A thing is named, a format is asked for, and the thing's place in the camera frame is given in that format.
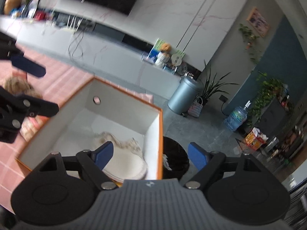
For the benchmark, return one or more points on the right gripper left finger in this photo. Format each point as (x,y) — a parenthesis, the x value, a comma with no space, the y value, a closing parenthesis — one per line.
(102,155)

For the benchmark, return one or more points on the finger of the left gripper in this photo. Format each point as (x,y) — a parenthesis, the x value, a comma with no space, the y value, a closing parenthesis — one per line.
(30,64)
(36,106)

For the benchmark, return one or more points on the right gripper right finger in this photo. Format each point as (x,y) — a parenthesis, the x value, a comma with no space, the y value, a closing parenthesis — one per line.
(198,156)

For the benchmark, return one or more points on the cream white towel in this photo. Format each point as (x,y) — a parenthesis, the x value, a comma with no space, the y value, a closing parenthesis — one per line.
(127,162)

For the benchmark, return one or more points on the brown fluffy plush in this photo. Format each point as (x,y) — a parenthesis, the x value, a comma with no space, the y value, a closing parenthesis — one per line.
(16,85)

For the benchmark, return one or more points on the woven small basket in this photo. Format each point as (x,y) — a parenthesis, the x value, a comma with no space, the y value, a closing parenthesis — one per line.
(196,107)

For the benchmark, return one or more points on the orange white storage box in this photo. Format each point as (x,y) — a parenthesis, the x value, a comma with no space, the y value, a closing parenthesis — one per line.
(95,108)

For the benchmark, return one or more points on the blue water jug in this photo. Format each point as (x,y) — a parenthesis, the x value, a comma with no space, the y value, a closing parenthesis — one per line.
(237,117)

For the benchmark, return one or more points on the white wifi router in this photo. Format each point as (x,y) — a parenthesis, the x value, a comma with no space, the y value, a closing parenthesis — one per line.
(68,22)

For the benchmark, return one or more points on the orange printed gift box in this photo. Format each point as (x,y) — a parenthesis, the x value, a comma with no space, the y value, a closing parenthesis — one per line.
(255,139)

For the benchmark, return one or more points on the grey metal trash can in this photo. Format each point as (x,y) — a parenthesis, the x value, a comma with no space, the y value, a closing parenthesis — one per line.
(184,95)

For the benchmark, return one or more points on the green potted floor plant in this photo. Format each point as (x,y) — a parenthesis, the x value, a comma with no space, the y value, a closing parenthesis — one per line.
(211,85)

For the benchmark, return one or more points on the white marble TV console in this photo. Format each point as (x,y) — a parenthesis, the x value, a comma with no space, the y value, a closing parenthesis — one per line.
(96,55)

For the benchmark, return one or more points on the hanging green vine plant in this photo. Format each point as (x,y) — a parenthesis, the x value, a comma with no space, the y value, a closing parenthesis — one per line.
(270,88)

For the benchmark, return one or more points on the teddy bear on console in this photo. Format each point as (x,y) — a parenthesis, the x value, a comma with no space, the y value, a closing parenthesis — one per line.
(163,55)

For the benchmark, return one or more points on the framed wall picture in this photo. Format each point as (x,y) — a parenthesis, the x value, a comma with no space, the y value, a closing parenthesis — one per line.
(258,22)

